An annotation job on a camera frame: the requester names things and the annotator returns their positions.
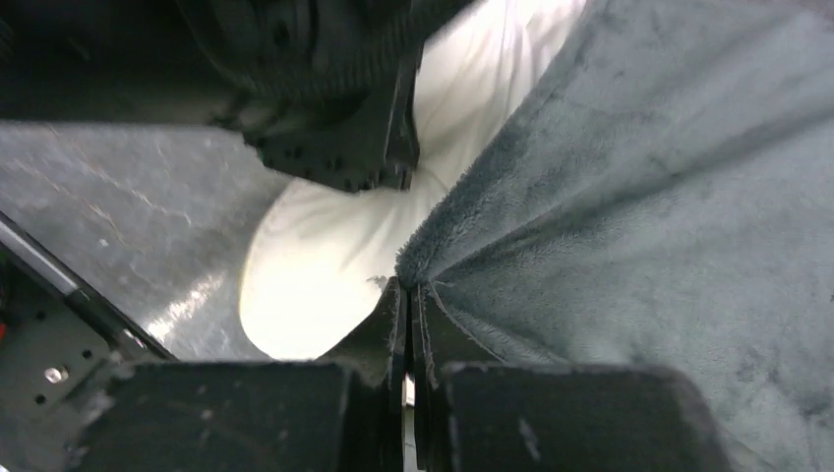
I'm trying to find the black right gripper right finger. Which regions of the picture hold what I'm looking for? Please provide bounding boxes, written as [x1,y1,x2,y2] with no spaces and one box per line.
[410,287,731,471]

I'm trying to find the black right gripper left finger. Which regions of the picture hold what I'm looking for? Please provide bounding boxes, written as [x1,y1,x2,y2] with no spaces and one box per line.
[68,278,407,471]

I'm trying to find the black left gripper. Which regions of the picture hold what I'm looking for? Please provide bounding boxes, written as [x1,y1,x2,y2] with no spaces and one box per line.
[178,1,466,193]

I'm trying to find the white pillow with yellow edge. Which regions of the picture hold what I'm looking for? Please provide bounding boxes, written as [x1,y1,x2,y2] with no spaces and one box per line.
[239,0,583,360]

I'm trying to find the zebra striped pillowcase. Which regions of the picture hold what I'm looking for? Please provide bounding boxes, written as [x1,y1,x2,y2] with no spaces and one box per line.
[396,1,833,471]

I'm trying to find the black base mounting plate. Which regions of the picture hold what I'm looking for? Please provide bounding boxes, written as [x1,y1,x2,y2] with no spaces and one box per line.
[1,215,173,471]

